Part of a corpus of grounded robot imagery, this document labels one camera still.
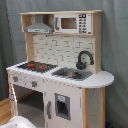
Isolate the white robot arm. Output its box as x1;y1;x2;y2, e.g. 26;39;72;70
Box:
0;116;36;128

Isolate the wooden toy kitchen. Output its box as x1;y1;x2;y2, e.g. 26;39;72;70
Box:
7;10;114;128

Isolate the grey toy sink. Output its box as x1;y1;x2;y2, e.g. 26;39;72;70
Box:
52;67;92;81

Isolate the black toy faucet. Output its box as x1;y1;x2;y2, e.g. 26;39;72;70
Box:
76;50;94;70

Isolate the black toy stovetop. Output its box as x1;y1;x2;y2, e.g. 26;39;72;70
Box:
19;61;56;73

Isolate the right red stove knob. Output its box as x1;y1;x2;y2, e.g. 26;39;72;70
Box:
31;81;37;87

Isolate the red stove knob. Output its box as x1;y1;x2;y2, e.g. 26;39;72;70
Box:
13;76;18;82
31;81;37;87

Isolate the white cabinet door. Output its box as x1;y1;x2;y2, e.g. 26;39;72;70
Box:
44;81;82;128

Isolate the toy microwave door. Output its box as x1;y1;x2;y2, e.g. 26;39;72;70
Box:
54;14;78;33

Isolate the grey range hood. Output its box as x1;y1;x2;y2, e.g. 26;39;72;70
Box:
25;14;54;34

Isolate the left red stove knob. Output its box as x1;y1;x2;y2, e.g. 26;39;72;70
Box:
13;76;18;82

